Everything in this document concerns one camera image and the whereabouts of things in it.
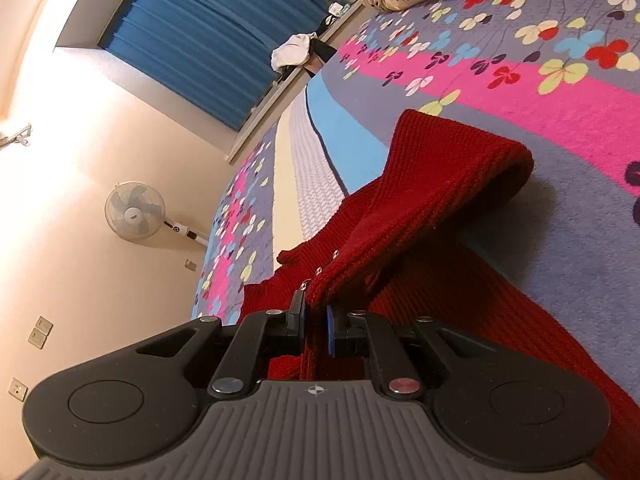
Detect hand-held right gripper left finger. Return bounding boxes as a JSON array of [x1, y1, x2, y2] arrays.
[[134, 292, 309, 402]]

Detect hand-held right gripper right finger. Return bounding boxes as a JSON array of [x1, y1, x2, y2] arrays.
[[325, 305, 482, 402]]

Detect red knitted sweater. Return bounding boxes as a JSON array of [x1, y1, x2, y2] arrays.
[[235, 109, 640, 480]]

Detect white standing fan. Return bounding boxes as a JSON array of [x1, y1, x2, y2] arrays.
[[104, 181, 208, 248]]

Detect window sill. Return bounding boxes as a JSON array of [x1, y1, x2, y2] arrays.
[[224, 1, 365, 165]]

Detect dark cloth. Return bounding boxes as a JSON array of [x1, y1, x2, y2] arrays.
[[304, 39, 339, 77]]

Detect white cloth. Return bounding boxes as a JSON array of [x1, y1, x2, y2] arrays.
[[270, 32, 319, 72]]

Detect blue curtain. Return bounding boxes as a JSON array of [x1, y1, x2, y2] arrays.
[[97, 0, 331, 133]]

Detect floral striped bed blanket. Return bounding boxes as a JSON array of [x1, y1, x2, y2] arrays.
[[192, 0, 640, 361]]

